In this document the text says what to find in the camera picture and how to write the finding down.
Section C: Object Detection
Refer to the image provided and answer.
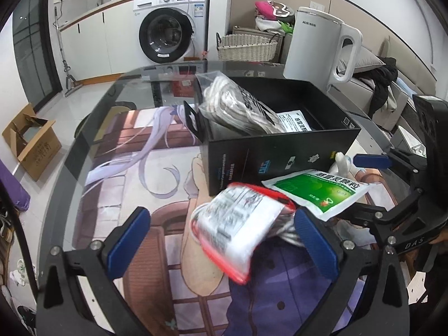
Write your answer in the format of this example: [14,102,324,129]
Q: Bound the white plush toy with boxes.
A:
[328,152,366,178]

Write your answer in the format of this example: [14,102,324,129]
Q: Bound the black cardboard storage box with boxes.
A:
[184,77,361,196]

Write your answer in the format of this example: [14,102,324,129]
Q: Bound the red white soft packet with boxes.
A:
[189,182,298,284]

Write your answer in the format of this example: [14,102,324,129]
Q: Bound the green white medicine sachet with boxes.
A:
[262,169,370,221]

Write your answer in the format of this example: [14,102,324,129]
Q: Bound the white printed sachet in box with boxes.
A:
[278,110,312,133]

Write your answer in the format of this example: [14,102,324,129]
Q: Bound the black jacket on sofa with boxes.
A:
[363,57,398,118]

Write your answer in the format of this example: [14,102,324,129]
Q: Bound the grey sofa with cushions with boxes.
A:
[334,36,436,131]

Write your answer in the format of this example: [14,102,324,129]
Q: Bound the purple rolled yoga mat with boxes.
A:
[0,161,30,212]

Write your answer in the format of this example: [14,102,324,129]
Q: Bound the white electric kettle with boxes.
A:
[283,7,363,92]

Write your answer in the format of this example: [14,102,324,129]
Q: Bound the striped socks in plastic bag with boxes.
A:
[197,71,286,136]

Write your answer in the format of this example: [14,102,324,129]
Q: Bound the anime print desk mat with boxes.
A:
[71,106,403,336]

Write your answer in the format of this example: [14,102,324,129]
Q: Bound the open brown cardboard box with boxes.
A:
[2,103,62,181]

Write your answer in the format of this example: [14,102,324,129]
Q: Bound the pile of colourful clothes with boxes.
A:
[255,0,295,34]

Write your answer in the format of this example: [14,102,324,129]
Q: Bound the white woven basket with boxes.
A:
[216,33,281,62]

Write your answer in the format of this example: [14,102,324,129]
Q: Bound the white front-load washing machine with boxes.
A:
[133,0,209,64]

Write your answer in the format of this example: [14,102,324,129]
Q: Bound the white kitchen base cabinets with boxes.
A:
[61,1,138,80]

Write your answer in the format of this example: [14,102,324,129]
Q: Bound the dark glass door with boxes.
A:
[12,0,62,111]

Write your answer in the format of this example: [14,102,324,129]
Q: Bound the mop with metal handle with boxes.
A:
[52,4,84,98]

